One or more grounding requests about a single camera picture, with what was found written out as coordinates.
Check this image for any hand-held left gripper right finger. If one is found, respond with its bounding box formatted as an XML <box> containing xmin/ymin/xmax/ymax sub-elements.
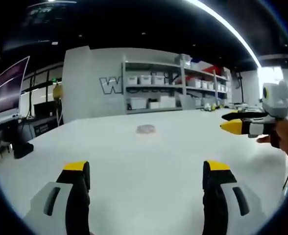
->
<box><xmin>202</xmin><ymin>160</ymin><xmax>257</xmax><ymax>235</ymax></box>

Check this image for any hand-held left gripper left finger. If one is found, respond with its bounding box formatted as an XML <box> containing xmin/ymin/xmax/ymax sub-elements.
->
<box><xmin>23</xmin><ymin>160</ymin><xmax>91</xmax><ymax>235</ymax></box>

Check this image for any clear resealable bag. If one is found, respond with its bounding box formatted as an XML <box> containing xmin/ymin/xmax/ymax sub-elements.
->
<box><xmin>135</xmin><ymin>124</ymin><xmax>157</xmax><ymax>137</ymax></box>

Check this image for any person's right hand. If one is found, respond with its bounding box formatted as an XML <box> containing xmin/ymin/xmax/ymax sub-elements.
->
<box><xmin>256</xmin><ymin>119</ymin><xmax>288</xmax><ymax>169</ymax></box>

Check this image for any grey metal storage shelf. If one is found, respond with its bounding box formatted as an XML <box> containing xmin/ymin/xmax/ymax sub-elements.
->
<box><xmin>121</xmin><ymin>54</ymin><xmax>233</xmax><ymax>115</ymax></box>

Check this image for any grey side desk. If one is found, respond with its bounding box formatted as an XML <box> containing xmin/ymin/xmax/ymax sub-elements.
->
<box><xmin>0</xmin><ymin>114</ymin><xmax>22</xmax><ymax>130</ymax></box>

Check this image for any yellow hanging object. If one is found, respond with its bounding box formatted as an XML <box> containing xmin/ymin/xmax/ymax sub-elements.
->
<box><xmin>52</xmin><ymin>82</ymin><xmax>64</xmax><ymax>101</ymax></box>

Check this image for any large monitor screen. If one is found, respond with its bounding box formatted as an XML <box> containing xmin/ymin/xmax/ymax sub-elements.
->
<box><xmin>0</xmin><ymin>55</ymin><xmax>31</xmax><ymax>118</ymax></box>

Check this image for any white partition wall panel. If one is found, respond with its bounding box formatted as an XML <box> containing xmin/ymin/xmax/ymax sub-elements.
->
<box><xmin>61</xmin><ymin>46</ymin><xmax>125</xmax><ymax>125</ymax></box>

